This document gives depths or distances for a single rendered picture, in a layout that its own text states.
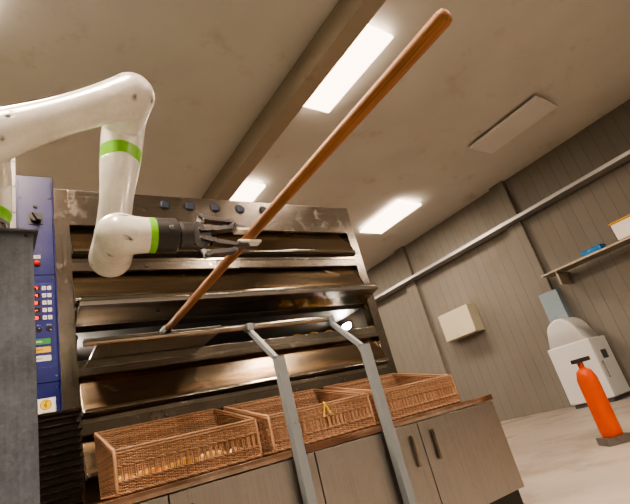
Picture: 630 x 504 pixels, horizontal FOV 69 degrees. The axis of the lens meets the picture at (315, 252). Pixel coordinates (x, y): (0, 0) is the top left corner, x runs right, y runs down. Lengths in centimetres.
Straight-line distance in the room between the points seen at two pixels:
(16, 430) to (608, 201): 868
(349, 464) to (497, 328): 800
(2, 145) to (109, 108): 28
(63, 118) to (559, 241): 866
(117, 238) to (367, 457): 150
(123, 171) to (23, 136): 28
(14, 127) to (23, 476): 74
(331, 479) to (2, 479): 133
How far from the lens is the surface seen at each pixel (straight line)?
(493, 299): 995
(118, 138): 150
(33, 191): 273
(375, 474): 225
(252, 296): 260
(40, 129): 130
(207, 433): 196
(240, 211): 301
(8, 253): 124
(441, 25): 83
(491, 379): 1022
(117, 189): 141
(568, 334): 855
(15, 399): 114
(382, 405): 226
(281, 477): 201
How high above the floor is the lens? 60
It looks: 21 degrees up
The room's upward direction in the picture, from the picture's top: 15 degrees counter-clockwise
